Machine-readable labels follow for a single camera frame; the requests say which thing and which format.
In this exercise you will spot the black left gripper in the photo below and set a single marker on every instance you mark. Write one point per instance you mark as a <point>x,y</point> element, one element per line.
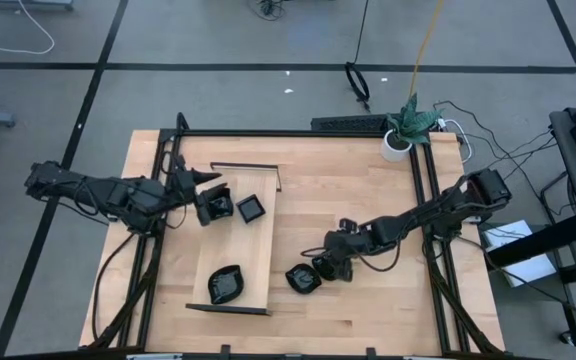
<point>185,185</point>

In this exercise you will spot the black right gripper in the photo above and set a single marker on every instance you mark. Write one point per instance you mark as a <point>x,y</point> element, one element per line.
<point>348,242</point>

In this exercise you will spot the black square mini plate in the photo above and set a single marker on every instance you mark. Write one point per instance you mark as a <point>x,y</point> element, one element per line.
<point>220,206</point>
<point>250,208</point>

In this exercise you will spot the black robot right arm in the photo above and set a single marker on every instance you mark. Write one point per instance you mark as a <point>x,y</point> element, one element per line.
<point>443,210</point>

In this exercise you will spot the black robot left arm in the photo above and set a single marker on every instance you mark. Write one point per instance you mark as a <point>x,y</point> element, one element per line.
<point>118,195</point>

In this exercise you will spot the wooden riser shelf black legs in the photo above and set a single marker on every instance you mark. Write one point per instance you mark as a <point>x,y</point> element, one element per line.
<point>238,245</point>

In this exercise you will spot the snake plant in white pot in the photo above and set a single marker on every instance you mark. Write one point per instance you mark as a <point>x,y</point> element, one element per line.
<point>395,147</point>

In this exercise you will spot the black ribbed bar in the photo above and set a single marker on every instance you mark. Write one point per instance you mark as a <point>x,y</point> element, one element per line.
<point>350,123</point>

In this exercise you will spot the white paper sheet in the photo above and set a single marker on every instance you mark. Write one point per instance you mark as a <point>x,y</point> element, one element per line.
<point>533,270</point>

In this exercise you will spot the black aluminium rig frame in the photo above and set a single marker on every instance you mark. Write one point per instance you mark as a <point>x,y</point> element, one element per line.
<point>293,133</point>

